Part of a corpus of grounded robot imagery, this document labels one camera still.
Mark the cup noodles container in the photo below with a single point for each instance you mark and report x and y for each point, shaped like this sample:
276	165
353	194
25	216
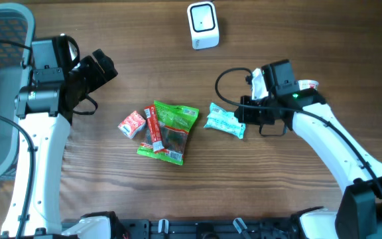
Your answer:
306	84

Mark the red stick packet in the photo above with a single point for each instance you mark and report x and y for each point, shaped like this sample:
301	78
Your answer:
154	128

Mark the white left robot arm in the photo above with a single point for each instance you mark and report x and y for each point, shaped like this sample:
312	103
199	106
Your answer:
59	80

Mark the light blue candy packet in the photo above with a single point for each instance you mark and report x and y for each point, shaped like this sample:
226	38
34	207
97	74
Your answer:
225	121

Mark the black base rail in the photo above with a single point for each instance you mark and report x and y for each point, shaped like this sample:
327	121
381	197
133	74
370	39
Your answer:
279	227

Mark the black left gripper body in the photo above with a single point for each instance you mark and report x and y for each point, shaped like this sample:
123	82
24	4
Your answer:
87	77

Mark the green snack bag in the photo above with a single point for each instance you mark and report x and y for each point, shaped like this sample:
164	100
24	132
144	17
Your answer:
175	124

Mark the dark grey plastic basket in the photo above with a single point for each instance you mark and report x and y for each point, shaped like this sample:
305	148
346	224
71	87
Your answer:
17	27

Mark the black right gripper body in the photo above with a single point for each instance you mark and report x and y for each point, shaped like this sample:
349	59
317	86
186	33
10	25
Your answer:
256	116

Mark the white barcode scanner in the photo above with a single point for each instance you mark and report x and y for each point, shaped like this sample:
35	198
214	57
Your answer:
203	23

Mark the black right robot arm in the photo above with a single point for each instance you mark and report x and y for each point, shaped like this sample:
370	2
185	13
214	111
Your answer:
277	96

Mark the small red white box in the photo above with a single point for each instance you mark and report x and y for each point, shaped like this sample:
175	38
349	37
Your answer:
132	124

